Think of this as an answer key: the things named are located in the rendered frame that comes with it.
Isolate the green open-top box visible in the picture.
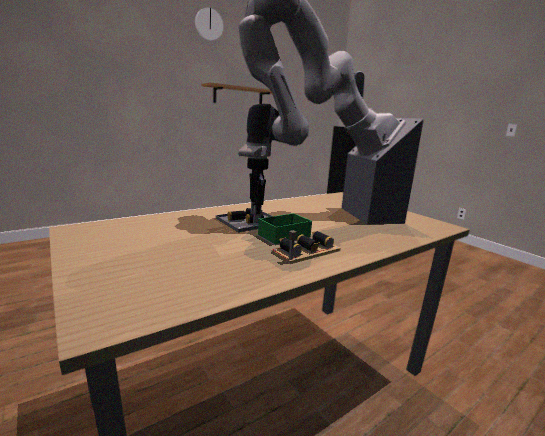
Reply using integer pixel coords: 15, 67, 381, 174
258, 213, 312, 245

